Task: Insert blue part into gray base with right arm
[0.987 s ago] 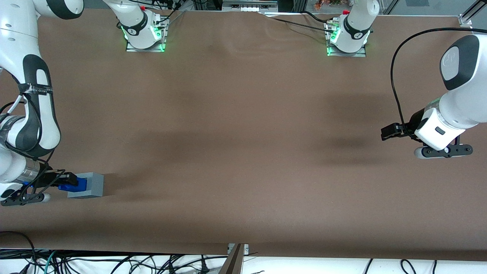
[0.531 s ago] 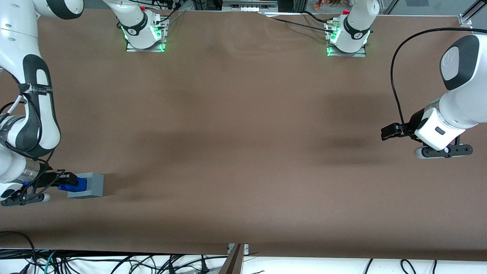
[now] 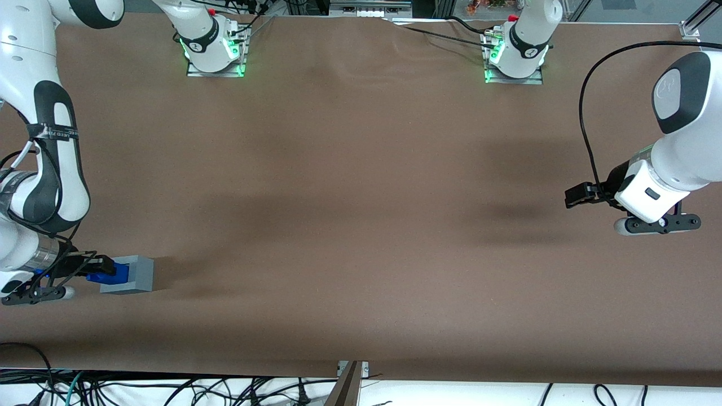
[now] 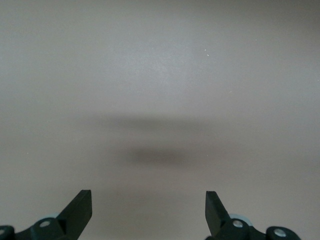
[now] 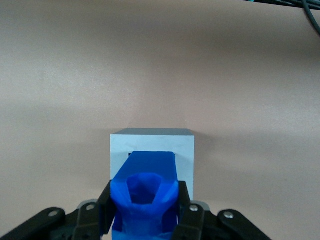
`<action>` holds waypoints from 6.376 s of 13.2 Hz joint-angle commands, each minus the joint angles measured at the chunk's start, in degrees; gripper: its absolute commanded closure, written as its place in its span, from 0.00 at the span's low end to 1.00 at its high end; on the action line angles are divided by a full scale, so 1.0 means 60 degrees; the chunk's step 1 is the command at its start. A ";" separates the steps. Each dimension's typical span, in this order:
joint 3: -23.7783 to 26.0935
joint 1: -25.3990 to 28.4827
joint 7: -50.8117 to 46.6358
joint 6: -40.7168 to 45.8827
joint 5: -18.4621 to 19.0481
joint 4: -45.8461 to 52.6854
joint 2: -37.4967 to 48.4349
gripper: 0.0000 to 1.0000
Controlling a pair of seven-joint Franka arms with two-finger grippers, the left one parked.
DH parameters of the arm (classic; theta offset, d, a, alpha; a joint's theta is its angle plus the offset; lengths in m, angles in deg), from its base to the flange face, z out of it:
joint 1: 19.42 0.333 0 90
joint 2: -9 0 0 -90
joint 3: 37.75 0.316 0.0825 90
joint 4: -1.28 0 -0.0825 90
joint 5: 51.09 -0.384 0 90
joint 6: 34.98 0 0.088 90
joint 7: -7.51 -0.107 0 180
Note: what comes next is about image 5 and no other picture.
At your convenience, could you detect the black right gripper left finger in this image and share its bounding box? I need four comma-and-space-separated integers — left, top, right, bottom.
0, 179, 119, 240

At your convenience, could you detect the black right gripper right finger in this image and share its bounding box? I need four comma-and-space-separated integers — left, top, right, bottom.
171, 180, 273, 240

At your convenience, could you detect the blue plastic part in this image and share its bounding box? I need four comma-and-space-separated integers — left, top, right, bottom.
109, 150, 180, 240

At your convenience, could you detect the gray cube base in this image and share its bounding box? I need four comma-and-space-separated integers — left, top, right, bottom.
109, 127, 196, 201

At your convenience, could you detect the brown table cover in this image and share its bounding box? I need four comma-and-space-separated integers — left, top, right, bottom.
0, 0, 320, 240

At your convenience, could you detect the black floor cable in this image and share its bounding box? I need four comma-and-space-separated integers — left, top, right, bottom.
300, 0, 320, 35

